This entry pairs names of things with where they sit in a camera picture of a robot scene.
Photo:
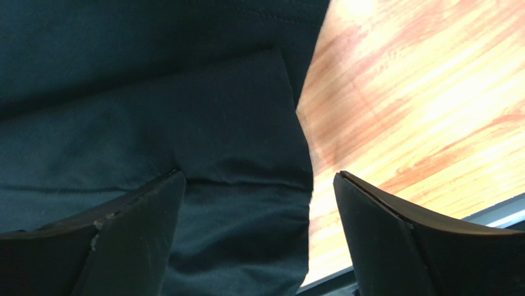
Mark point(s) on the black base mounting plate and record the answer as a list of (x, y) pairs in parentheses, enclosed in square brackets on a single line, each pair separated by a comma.
[(508, 214)]

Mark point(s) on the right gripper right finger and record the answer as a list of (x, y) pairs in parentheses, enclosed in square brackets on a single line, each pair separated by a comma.
[(400, 248)]

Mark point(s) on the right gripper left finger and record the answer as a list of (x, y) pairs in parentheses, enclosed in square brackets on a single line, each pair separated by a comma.
[(120, 247)]

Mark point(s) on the black floral t shirt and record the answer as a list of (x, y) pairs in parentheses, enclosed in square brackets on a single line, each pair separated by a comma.
[(99, 98)]

